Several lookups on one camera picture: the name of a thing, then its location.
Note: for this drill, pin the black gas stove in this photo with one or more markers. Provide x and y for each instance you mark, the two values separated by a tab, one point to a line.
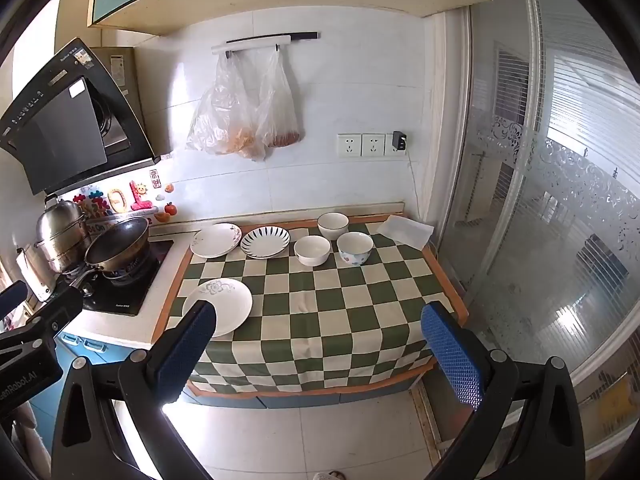
122	292

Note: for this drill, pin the white bowl blue pink flowers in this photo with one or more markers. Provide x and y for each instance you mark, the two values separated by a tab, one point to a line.
355	250

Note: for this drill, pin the white wall socket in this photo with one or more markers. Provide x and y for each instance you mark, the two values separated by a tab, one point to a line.
349	145
373	145

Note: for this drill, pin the plain white plate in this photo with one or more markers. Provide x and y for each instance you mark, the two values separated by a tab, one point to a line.
210	256

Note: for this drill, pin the small clear plastic bag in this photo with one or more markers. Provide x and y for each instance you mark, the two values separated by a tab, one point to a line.
277	110

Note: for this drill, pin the wall hook rail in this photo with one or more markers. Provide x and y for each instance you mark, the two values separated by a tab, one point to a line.
250	45

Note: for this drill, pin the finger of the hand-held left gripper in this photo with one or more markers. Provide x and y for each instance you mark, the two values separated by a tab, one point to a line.
11	297
56	307

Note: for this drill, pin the stainless steel chimney cover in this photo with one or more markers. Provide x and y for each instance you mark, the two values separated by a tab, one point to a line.
117	75

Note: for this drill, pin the black range hood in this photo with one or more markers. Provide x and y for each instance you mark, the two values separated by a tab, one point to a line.
60	130

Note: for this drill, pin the white plate blue leaf stripes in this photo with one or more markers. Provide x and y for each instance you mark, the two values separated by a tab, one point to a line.
265	242

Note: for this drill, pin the dark frying pan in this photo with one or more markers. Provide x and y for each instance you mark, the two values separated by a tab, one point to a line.
117	242

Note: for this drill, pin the large clear plastic bag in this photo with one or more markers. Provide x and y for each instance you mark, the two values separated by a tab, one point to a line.
220	120

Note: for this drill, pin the white bowl red flower print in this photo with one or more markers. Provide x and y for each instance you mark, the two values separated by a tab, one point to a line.
311	251

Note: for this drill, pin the green white checkered tablecloth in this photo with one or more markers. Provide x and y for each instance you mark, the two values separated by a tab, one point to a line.
325	310

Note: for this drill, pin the frosted glass sliding door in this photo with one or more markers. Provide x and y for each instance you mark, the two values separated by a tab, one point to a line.
550	210

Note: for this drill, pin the silver metal container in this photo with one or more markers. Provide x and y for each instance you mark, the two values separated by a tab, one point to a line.
32	272

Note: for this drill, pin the colourful wall stickers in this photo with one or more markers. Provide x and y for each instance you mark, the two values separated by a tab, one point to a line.
117	200

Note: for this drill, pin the black plug charger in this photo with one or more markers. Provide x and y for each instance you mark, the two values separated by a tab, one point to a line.
399	141

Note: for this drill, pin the large white flower-print plate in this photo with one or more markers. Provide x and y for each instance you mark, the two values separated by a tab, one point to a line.
227	305

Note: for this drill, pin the pink slipper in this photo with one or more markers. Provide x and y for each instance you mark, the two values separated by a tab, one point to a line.
330	476

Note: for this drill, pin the stainless steel steamer pot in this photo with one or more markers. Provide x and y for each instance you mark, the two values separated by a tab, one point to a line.
60	232

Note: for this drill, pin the white plate black floral print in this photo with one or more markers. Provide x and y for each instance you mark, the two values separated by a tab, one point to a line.
216	237

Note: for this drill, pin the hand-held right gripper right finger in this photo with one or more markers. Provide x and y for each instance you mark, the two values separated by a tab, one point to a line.
452	355

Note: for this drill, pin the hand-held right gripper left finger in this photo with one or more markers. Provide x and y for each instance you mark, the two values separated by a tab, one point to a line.
181	357

